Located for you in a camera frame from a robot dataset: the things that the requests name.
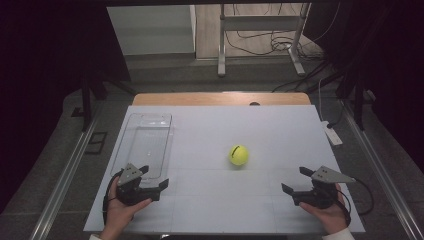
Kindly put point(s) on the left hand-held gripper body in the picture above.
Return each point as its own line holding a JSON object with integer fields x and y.
{"x": 128, "y": 191}

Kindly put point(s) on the white cabinet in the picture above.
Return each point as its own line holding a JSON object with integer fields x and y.
{"x": 150, "y": 30}

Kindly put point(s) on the white table board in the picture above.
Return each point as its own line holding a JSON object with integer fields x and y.
{"x": 216, "y": 133}

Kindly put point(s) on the clear plastic container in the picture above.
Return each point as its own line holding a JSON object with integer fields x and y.
{"x": 146, "y": 143}

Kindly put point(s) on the wooden table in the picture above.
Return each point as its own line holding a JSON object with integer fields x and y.
{"x": 200, "y": 99}

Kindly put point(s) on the person's left hand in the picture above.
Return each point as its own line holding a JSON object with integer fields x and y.
{"x": 120, "y": 215}

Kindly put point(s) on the person's right hand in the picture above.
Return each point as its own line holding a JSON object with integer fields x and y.
{"x": 328, "y": 218}

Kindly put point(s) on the white power strip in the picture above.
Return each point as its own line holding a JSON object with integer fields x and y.
{"x": 331, "y": 133}

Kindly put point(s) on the black floor frame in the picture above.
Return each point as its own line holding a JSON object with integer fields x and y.
{"x": 100, "y": 136}

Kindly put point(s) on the black metal stand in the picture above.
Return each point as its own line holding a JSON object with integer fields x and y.
{"x": 86, "y": 100}
{"x": 359, "y": 106}

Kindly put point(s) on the dark curtain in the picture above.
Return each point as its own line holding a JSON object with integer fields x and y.
{"x": 40, "y": 83}
{"x": 393, "y": 66}

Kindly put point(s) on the aluminium floor rail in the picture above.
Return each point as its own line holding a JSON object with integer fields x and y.
{"x": 383, "y": 173}
{"x": 63, "y": 186}

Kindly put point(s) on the yellow tennis ball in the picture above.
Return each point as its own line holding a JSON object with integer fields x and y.
{"x": 238, "y": 155}

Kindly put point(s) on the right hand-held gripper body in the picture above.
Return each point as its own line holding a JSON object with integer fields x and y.
{"x": 321, "y": 195}

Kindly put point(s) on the white metal desk frame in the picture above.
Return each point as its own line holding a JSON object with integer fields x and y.
{"x": 260, "y": 23}

